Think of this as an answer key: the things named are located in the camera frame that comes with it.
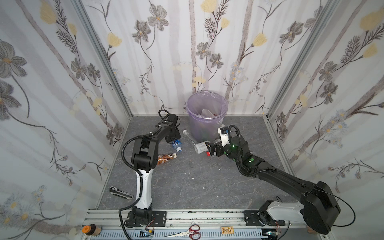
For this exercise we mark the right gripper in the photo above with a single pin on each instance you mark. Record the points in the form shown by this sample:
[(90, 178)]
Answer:
[(219, 148)]

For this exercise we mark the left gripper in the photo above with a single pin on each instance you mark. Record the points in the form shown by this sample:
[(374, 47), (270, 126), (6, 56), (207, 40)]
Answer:
[(174, 135)]

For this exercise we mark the white bottle yellow logo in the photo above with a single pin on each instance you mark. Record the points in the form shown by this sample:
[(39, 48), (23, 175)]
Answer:
[(207, 114), (201, 147)]

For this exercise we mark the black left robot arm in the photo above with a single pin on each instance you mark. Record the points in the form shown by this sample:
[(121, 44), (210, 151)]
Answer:
[(141, 155)]

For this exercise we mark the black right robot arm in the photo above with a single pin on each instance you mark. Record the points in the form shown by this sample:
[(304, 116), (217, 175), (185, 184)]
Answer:
[(317, 206)]

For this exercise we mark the purple-lined mesh trash bin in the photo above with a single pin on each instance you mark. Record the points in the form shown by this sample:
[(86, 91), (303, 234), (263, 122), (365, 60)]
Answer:
[(204, 129)]

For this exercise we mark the Pocari Sweat bottle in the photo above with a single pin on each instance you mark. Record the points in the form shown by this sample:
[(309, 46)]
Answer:
[(177, 145)]

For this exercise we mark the clear bottle white cap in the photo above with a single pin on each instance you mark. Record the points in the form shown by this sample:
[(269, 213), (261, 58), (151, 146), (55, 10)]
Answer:
[(189, 137)]

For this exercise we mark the brown tea bottle left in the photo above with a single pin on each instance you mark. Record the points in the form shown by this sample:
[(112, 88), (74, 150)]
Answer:
[(164, 158)]

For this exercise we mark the black metal clip tool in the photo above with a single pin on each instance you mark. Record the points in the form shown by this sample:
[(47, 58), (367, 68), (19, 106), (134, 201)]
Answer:
[(119, 193)]

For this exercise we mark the small wooden tag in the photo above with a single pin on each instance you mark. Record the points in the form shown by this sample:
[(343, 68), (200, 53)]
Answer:
[(227, 230)]

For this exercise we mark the orange-capped spool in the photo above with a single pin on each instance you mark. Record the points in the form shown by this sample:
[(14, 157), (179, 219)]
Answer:
[(92, 230)]

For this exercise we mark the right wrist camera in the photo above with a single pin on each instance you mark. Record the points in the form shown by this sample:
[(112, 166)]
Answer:
[(224, 135)]

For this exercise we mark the red-handled scissors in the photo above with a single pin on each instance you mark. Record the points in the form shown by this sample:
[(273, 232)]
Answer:
[(193, 233)]

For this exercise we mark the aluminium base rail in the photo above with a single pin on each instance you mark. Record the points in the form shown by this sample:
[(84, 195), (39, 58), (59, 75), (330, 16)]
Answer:
[(169, 222)]

